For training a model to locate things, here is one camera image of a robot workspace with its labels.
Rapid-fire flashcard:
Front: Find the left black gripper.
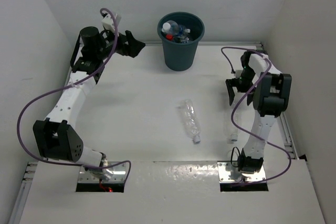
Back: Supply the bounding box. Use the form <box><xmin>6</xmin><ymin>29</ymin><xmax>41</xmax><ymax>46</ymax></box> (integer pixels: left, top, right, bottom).
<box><xmin>95</xmin><ymin>26</ymin><xmax>144</xmax><ymax>60</ymax></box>

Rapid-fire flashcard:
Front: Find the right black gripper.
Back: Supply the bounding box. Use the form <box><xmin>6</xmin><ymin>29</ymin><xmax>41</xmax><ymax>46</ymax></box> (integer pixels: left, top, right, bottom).
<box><xmin>226</xmin><ymin>66</ymin><xmax>256</xmax><ymax>106</ymax></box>

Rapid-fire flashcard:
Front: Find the red cap bottle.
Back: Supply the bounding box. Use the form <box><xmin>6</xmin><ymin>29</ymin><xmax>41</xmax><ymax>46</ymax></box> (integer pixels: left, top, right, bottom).
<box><xmin>165</xmin><ymin>34</ymin><xmax>174</xmax><ymax>41</ymax></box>

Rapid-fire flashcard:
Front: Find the tall water bottle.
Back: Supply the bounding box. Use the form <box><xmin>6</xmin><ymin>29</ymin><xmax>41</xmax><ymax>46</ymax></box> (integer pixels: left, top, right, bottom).
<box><xmin>161</xmin><ymin>20</ymin><xmax>192</xmax><ymax>44</ymax></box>

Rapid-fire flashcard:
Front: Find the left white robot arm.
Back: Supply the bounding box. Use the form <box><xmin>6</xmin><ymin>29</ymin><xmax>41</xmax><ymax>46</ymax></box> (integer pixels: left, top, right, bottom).
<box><xmin>33</xmin><ymin>26</ymin><xmax>145</xmax><ymax>178</ymax></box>

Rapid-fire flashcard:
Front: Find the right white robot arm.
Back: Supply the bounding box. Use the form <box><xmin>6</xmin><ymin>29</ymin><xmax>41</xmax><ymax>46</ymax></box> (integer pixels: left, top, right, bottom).
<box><xmin>226</xmin><ymin>49</ymin><xmax>292</xmax><ymax>174</ymax></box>

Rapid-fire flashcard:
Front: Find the dark teal plastic bin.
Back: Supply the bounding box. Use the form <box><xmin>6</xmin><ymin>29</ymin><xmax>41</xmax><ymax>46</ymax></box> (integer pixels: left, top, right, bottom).
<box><xmin>157</xmin><ymin>12</ymin><xmax>205</xmax><ymax>71</ymax></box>

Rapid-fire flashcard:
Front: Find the crushed clear bottle lying centre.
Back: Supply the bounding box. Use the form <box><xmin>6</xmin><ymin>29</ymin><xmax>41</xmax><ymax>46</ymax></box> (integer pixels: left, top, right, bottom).
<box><xmin>178</xmin><ymin>99</ymin><xmax>201</xmax><ymax>144</ymax></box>

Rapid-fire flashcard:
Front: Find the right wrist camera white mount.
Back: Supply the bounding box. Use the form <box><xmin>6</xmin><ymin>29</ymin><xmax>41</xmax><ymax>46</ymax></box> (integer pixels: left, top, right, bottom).
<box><xmin>232</xmin><ymin>69</ymin><xmax>242</xmax><ymax>78</ymax></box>

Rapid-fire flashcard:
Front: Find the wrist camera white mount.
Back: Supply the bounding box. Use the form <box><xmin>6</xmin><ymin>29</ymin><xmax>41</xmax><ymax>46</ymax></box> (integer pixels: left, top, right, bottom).
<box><xmin>101</xmin><ymin>12</ymin><xmax>121</xmax><ymax>33</ymax></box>
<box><xmin>232</xmin><ymin>69</ymin><xmax>242</xmax><ymax>78</ymax></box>

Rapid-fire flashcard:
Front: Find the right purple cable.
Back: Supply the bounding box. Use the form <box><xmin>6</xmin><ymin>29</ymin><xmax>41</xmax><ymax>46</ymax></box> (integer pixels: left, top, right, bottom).
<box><xmin>220</xmin><ymin>47</ymin><xmax>292</xmax><ymax>187</ymax></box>

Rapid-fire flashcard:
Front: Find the purple cable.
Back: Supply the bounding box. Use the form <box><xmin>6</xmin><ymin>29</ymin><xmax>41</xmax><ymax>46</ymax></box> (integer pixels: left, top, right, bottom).
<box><xmin>17</xmin><ymin>8</ymin><xmax>131</xmax><ymax>183</ymax></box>
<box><xmin>220</xmin><ymin>47</ymin><xmax>292</xmax><ymax>187</ymax></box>

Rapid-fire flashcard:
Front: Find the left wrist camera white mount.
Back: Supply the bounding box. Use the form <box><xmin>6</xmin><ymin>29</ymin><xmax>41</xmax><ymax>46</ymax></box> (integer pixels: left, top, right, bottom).
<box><xmin>101</xmin><ymin>12</ymin><xmax>121</xmax><ymax>33</ymax></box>

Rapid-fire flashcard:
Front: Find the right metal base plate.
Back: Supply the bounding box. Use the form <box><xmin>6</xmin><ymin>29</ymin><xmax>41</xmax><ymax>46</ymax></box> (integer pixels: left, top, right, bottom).
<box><xmin>217</xmin><ymin>162</ymin><xmax>266</xmax><ymax>184</ymax></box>

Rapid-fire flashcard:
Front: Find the metal base plate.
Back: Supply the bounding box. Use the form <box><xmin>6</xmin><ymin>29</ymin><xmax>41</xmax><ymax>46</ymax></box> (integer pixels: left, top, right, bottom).
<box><xmin>217</xmin><ymin>162</ymin><xmax>266</xmax><ymax>184</ymax></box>
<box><xmin>78</xmin><ymin>164</ymin><xmax>127</xmax><ymax>184</ymax></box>

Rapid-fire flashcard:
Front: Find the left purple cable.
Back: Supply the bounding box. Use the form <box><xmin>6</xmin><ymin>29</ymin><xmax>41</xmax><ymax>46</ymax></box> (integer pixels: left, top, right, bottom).
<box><xmin>17</xmin><ymin>8</ymin><xmax>131</xmax><ymax>183</ymax></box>

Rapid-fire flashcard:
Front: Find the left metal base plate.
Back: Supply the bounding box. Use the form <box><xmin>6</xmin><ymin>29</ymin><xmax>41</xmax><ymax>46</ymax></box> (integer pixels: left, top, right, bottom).
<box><xmin>78</xmin><ymin>164</ymin><xmax>127</xmax><ymax>184</ymax></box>

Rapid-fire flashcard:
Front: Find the left aluminium rail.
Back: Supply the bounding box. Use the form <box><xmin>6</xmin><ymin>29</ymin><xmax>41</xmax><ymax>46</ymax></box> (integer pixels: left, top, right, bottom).
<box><xmin>7</xmin><ymin>42</ymin><xmax>81</xmax><ymax>224</ymax></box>

